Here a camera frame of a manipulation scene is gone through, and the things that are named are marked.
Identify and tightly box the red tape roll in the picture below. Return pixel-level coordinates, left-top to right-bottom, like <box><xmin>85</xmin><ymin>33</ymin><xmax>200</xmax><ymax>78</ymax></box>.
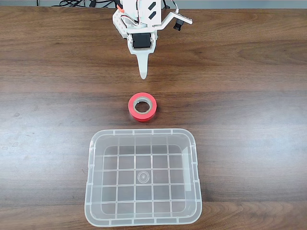
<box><xmin>128</xmin><ymin>92</ymin><xmax>158</xmax><ymax>123</ymax></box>

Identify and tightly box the small camera module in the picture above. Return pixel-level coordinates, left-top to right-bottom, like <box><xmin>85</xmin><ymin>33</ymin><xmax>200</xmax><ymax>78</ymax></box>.
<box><xmin>173</xmin><ymin>11</ymin><xmax>194</xmax><ymax>32</ymax></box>

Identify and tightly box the black cable with plug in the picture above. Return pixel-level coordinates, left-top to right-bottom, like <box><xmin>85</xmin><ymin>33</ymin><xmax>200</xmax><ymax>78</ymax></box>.
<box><xmin>88</xmin><ymin>0</ymin><xmax>116</xmax><ymax>8</ymax></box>

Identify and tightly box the black tangled cable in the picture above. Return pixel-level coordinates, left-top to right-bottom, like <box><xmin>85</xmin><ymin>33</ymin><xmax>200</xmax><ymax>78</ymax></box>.
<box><xmin>59</xmin><ymin>0</ymin><xmax>87</xmax><ymax>8</ymax></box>

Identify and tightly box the clear plastic storage box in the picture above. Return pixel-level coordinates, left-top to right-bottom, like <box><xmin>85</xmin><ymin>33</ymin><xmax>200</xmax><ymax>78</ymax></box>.
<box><xmin>83</xmin><ymin>128</ymin><xmax>203</xmax><ymax>228</ymax></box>

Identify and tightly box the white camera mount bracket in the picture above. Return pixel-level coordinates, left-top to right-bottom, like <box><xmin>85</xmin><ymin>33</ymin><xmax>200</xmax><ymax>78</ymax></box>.
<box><xmin>155</xmin><ymin>11</ymin><xmax>183</xmax><ymax>31</ymax></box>

